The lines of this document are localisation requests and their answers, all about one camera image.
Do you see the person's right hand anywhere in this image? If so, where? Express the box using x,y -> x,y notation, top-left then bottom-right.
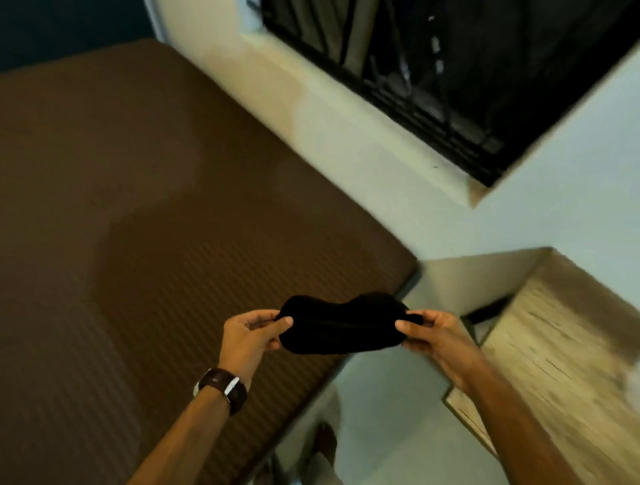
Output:
395,309 -> 486,393

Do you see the person's left hand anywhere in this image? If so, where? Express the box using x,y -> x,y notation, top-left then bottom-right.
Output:
218,309 -> 294,391

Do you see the black cloth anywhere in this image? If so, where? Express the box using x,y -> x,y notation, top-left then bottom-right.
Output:
276,293 -> 424,355

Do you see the person's left forearm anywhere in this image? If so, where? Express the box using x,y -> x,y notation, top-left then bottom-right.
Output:
127,385 -> 236,485

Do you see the person's right forearm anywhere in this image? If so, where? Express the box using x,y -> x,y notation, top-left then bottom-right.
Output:
457,357 -> 586,485

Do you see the brown leather wristwatch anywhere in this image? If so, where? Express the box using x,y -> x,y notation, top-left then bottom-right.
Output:
193,368 -> 248,416

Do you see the brown striped mattress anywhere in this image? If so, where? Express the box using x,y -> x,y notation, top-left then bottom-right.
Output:
0,39 -> 420,485

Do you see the black window grille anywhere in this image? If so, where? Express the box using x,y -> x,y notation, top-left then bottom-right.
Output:
246,0 -> 640,188

